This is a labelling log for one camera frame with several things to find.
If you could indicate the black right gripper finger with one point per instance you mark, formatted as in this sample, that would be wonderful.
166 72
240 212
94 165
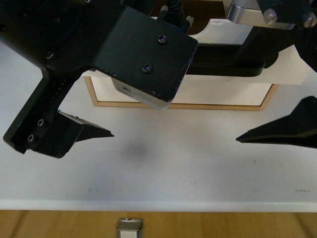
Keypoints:
298 128

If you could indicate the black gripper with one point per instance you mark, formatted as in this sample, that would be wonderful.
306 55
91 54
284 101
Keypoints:
61 38

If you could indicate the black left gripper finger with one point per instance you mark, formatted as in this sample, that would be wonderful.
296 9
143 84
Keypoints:
66 131

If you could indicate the white drawer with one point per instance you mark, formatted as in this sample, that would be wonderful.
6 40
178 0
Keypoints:
288 69
195 91

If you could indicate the black drawer handle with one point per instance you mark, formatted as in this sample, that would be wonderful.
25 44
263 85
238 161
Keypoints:
220 60

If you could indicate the metal floor outlet box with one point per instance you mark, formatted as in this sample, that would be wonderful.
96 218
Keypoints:
129 228

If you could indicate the wooden drawer cabinet frame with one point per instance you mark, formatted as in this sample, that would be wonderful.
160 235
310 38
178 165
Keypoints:
202 11

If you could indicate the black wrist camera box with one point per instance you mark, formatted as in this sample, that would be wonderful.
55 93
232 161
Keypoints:
146 59

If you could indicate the silver camera clamp mount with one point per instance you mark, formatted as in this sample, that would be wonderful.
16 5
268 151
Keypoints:
276 14

